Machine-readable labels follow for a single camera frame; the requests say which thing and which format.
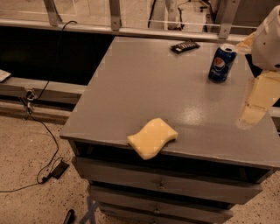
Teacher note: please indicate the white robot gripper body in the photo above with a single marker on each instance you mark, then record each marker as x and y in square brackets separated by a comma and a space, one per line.
[268, 46]

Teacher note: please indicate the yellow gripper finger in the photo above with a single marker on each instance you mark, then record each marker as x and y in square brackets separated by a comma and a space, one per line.
[261, 94]
[245, 46]

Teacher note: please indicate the blue pepsi can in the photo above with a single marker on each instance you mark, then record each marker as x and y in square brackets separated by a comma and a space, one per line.
[223, 60]

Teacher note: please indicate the black snack bar packet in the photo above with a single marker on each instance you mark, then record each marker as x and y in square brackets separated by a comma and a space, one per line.
[184, 46]

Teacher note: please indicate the grey drawer cabinet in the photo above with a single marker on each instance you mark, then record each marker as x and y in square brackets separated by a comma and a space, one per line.
[195, 179]

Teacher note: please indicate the yellow wavy sponge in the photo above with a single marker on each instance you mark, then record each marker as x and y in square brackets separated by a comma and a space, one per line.
[151, 139]

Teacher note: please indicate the metal window railing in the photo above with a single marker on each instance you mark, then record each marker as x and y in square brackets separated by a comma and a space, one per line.
[173, 19]

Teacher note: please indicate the black power adapter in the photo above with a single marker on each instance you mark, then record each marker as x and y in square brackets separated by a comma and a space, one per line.
[59, 169]

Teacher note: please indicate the black cylindrical floor object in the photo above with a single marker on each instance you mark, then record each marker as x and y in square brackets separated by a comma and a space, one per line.
[69, 217]

